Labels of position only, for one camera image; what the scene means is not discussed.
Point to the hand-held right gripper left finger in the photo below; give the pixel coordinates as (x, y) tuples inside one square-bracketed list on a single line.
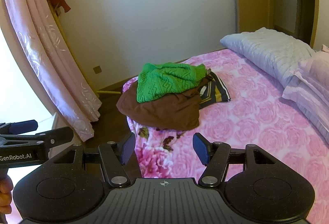
[(128, 149)]

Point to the pink patterned curtain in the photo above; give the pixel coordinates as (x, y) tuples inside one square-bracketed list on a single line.
[(38, 34)]

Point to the brown wall socket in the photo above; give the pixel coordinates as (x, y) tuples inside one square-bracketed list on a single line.
[(97, 69)]

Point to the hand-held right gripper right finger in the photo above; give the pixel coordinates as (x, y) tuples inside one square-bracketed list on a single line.
[(201, 149)]

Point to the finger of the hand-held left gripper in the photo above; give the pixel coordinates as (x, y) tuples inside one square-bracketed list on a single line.
[(55, 135), (23, 126)]

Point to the striped dark garment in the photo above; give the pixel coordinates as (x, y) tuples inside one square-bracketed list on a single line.
[(217, 91)]

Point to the grey quilted pillow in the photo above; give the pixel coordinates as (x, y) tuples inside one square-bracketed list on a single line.
[(270, 52)]

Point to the green knit sweater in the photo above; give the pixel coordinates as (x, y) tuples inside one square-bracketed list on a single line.
[(164, 80)]

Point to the wooden coat rack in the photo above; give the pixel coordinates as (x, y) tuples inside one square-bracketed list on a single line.
[(108, 92)]

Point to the brown garment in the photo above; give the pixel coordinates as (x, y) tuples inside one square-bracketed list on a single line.
[(159, 113)]

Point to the pink floral blanket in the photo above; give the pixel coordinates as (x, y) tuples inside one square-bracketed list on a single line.
[(257, 123)]

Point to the person's left hand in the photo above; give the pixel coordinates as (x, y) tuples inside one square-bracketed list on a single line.
[(5, 195)]

